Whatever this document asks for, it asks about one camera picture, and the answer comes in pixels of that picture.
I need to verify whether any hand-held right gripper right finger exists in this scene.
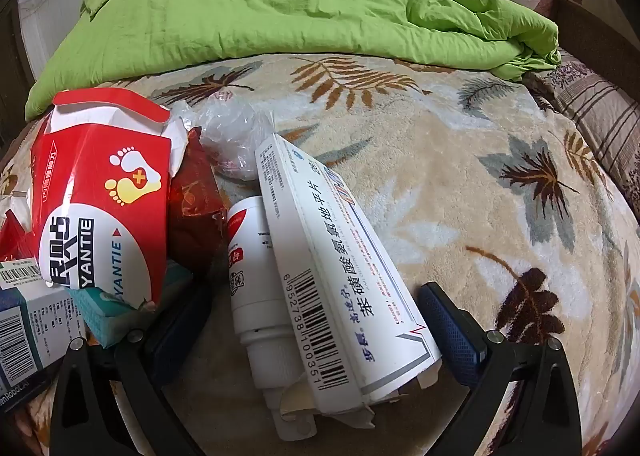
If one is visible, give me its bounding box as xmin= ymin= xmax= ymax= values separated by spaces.
xmin=419 ymin=281 xmax=583 ymax=456

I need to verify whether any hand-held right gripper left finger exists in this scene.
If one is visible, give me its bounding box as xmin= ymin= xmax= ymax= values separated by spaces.
xmin=50 ymin=279 xmax=213 ymax=456

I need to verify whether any teal tissue packet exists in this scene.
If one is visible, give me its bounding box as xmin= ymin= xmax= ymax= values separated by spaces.
xmin=67 ymin=261 xmax=196 ymax=349

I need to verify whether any white plastic bottle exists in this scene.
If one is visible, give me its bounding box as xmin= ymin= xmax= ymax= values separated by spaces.
xmin=226 ymin=196 xmax=321 ymax=442

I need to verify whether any red foil packet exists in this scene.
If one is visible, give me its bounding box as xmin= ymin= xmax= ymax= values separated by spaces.
xmin=167 ymin=126 xmax=231 ymax=277

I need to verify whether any long white medicine box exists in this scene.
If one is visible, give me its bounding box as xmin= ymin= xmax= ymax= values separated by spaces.
xmin=254 ymin=133 xmax=443 ymax=424

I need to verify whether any clear plastic bag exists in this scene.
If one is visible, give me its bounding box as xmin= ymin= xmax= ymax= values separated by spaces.
xmin=170 ymin=91 xmax=276 ymax=182

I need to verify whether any white blue barcode box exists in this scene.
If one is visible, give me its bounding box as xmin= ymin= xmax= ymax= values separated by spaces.
xmin=0 ymin=259 xmax=88 ymax=387

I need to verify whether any red white cardboard box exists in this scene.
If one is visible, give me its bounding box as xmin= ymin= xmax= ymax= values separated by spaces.
xmin=30 ymin=89 xmax=173 ymax=309

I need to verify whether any leaf print fleece blanket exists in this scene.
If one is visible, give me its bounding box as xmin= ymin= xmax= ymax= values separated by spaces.
xmin=0 ymin=54 xmax=640 ymax=456

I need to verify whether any striped beige pillow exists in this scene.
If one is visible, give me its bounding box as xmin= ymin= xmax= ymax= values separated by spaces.
xmin=537 ymin=49 xmax=640 ymax=217

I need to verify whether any green quilt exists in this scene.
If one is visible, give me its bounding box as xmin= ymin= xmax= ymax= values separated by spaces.
xmin=25 ymin=0 xmax=561 ymax=119

